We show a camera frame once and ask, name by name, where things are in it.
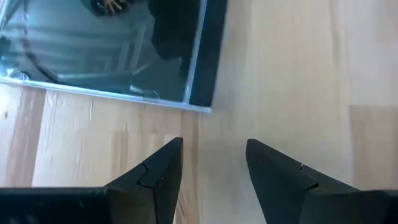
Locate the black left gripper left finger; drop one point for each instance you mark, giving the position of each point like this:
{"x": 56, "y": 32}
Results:
{"x": 158, "y": 186}

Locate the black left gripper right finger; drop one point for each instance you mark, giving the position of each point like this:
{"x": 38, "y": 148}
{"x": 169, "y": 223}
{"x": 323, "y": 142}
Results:
{"x": 276, "y": 186}

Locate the clear black jewel case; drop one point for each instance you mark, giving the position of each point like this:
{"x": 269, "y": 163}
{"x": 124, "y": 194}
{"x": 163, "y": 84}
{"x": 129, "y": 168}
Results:
{"x": 93, "y": 62}

